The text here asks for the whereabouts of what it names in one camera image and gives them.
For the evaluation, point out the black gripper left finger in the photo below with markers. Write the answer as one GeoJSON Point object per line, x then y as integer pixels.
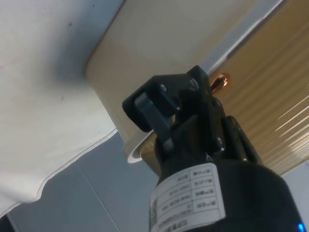
{"type": "Point", "coordinates": [149, 91]}

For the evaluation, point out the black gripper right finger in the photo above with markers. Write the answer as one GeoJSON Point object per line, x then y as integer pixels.
{"type": "Point", "coordinates": [200, 96]}

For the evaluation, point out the rounded box lid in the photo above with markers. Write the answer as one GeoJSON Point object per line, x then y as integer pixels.
{"type": "Point", "coordinates": [260, 79]}

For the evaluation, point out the cream box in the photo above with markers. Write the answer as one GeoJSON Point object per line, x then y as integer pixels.
{"type": "Point", "coordinates": [154, 41]}

